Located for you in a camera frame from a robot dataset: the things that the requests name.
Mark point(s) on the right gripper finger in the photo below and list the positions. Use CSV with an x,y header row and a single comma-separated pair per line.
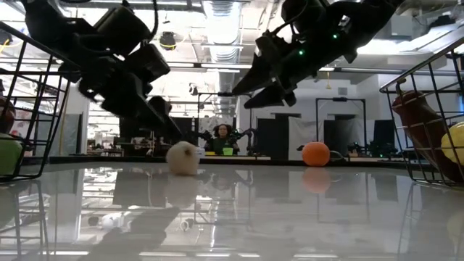
x,y
255,78
272,96

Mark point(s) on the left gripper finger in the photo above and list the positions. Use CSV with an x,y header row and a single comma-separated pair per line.
x,y
143,117
163,114

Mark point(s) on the dark red sausage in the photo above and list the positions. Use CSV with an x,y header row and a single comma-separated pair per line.
x,y
417,119

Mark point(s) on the yellow produce item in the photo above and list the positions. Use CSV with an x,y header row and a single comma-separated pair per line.
x,y
455,143

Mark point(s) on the background black robot arm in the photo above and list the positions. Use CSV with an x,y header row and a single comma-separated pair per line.
x,y
246,139
369,148

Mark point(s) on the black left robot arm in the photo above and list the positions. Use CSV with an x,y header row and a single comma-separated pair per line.
x,y
47,21

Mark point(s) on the black round hanging lamp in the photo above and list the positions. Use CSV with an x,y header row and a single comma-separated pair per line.
x,y
193,89

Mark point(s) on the white hanging sheet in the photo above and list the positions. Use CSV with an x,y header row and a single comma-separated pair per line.
x,y
299,134

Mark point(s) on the wooden background desk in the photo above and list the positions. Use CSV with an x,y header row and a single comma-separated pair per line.
x,y
250,157

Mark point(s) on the person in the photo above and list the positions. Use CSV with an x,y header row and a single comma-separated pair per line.
x,y
223,143

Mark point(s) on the grey fabric partition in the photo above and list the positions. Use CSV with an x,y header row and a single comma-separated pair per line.
x,y
69,134

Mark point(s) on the black dome ceiling fixture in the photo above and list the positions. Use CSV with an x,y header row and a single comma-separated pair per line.
x,y
167,40

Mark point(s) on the green cup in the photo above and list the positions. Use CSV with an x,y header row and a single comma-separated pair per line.
x,y
228,151

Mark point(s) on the round orange fruit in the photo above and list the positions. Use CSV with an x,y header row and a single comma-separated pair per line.
x,y
316,154

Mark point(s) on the white red-patterned banner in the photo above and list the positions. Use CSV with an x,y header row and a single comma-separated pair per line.
x,y
21,125

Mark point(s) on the black display screen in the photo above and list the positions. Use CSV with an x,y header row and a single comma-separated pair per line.
x,y
384,127

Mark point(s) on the green lime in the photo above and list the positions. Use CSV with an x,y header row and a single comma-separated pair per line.
x,y
9,156

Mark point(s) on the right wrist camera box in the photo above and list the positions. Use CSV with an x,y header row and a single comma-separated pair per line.
x,y
302,14

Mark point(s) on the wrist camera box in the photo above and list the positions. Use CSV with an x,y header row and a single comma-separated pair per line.
x,y
302,14
123,29

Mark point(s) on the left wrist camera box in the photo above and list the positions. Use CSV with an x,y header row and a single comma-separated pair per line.
x,y
123,29

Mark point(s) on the ribbed silver ventilation duct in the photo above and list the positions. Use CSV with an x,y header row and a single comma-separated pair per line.
x,y
223,36

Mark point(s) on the black table edge frame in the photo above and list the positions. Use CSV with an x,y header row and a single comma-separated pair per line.
x,y
108,160

